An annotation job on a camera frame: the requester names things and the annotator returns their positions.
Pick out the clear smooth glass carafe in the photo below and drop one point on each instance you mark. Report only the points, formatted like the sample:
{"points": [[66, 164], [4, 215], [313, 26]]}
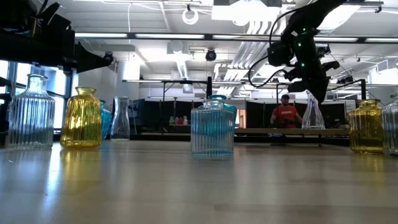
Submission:
{"points": [[120, 124]]}

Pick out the teal cylindrical glass vase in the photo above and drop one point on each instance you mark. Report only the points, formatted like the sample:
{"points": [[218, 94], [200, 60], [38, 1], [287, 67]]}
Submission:
{"points": [[232, 113]]}

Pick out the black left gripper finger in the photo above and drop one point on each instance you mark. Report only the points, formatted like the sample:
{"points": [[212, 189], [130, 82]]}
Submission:
{"points": [[87, 64], [87, 55]]}

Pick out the black aluminium rig frame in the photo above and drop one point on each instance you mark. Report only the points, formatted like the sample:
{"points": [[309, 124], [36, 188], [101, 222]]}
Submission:
{"points": [[174, 137]]}

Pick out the small white bottle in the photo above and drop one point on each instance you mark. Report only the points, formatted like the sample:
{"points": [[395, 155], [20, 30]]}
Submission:
{"points": [[185, 120]]}

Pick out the clear square ribbed glass vase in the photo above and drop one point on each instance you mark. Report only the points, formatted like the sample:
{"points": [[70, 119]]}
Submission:
{"points": [[212, 133]]}

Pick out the clear conical glass vase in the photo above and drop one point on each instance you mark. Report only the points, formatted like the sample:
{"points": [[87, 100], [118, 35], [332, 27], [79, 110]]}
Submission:
{"points": [[312, 119]]}

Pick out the yellow ribbed glass vase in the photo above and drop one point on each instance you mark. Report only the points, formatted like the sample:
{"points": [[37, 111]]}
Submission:
{"points": [[81, 121], [366, 130]]}

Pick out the small green bottle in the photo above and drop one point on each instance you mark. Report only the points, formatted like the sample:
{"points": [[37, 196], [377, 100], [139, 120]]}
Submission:
{"points": [[171, 120]]}

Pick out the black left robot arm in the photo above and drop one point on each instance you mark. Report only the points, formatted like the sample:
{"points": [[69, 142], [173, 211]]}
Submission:
{"points": [[12, 46]]}

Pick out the black background rig frame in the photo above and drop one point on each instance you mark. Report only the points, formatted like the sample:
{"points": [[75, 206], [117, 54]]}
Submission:
{"points": [[186, 82]]}

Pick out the black linear ceiling light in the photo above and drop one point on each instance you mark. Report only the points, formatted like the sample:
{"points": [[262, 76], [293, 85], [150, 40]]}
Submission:
{"points": [[208, 37]]}

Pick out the black hanging camera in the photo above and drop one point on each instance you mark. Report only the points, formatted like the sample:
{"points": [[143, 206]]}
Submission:
{"points": [[324, 49], [211, 55], [109, 57]]}

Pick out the large window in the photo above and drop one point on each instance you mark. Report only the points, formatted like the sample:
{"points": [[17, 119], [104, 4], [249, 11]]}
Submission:
{"points": [[60, 93]]}

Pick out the person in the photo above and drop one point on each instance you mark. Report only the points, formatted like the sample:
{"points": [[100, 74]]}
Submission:
{"points": [[285, 115]]}

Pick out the small red bottle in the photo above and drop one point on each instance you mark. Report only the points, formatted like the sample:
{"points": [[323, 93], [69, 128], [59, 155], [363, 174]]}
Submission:
{"points": [[179, 120]]}

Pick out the teal textured glass vase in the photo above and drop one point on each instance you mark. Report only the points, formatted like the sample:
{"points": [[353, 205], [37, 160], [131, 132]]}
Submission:
{"points": [[106, 121]]}

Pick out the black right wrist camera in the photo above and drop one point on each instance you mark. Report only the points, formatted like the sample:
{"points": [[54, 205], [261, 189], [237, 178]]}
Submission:
{"points": [[280, 54]]}

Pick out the black partition panel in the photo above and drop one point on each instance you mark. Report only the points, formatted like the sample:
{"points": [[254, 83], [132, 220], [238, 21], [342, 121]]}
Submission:
{"points": [[258, 115], [155, 113]]}

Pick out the wooden shelf with black frame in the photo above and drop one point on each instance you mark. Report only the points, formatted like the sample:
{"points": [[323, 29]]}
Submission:
{"points": [[255, 131]]}

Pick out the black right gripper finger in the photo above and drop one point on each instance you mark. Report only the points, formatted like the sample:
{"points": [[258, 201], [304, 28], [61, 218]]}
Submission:
{"points": [[321, 87], [298, 86]]}

